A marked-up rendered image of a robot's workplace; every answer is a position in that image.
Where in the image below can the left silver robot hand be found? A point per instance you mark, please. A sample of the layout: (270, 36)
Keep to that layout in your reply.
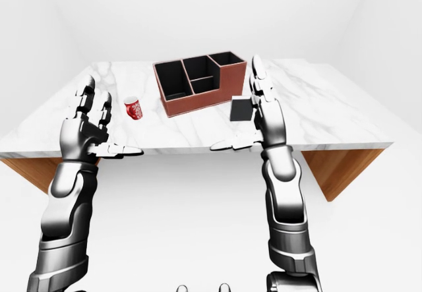
(77, 134)

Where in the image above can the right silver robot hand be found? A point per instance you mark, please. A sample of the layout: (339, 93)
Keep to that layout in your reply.
(272, 120)

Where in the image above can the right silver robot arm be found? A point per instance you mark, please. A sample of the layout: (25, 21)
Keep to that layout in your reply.
(287, 213)

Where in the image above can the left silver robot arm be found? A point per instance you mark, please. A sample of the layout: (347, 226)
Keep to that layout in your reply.
(62, 226)

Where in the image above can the black book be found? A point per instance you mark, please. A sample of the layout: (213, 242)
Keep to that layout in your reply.
(241, 109)

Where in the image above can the red-brown desk caddy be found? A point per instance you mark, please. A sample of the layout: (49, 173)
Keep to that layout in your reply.
(201, 82)

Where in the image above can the red patterned mug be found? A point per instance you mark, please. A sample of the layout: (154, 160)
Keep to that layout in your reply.
(133, 107)

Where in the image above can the wooden table base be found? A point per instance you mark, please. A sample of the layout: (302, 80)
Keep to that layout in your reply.
(343, 173)

